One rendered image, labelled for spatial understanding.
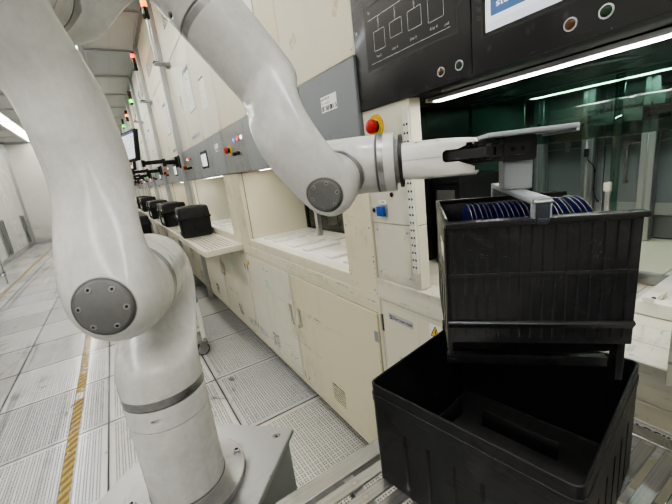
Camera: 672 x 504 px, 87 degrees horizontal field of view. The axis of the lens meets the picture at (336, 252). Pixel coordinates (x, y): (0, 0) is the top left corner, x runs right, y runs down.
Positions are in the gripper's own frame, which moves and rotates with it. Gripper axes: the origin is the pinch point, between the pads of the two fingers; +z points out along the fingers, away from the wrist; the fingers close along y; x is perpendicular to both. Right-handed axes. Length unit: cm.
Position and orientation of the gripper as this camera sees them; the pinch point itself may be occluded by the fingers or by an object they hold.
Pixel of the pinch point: (515, 148)
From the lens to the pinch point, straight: 55.4
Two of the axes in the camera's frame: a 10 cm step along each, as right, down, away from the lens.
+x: -1.1, -9.7, -2.4
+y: -2.2, 2.6, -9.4
